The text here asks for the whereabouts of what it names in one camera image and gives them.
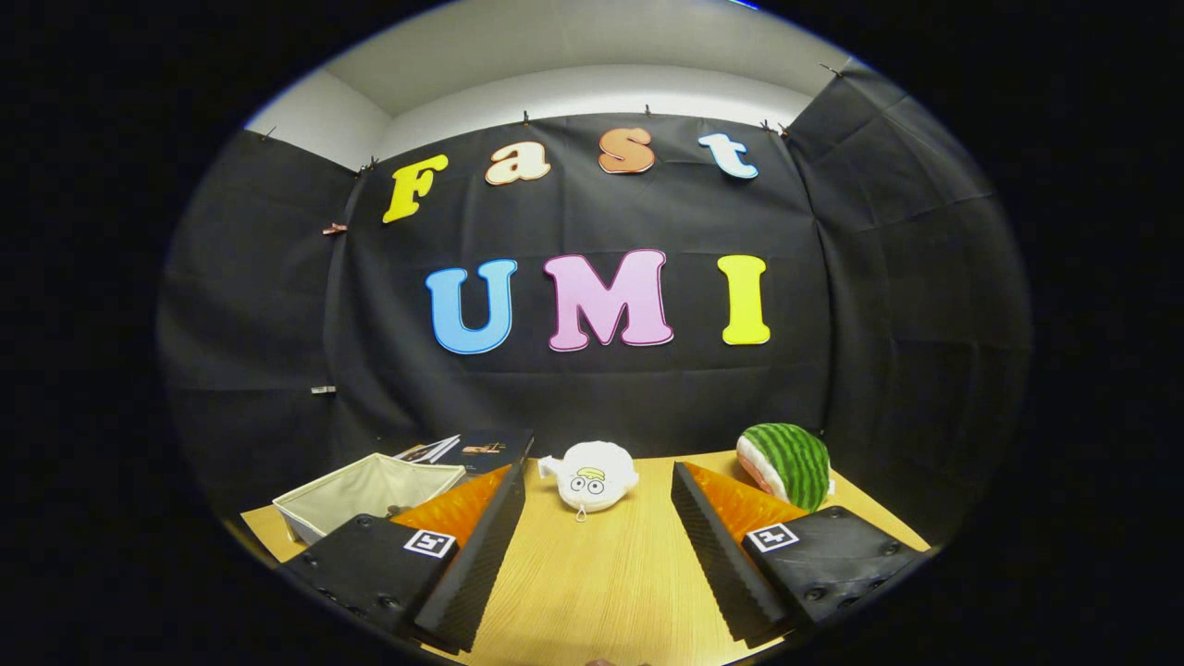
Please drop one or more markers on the watermelon slice plush toy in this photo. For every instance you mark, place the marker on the watermelon slice plush toy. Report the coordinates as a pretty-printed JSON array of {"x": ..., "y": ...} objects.
[{"x": 795, "y": 462}]

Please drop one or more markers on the grey fabric storage box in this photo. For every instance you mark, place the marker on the grey fabric storage box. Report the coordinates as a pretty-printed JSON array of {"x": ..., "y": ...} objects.
[{"x": 361, "y": 486}]

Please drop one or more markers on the white plush toy with face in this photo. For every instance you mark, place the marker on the white plush toy with face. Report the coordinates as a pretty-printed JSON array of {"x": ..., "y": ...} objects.
[{"x": 592, "y": 476}]

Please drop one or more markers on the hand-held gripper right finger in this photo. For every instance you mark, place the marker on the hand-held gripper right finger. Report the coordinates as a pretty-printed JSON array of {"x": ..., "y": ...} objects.
[{"x": 717, "y": 555}]

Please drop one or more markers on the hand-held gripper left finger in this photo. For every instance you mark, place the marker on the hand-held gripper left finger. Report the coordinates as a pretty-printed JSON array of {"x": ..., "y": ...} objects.
[{"x": 481, "y": 564}]

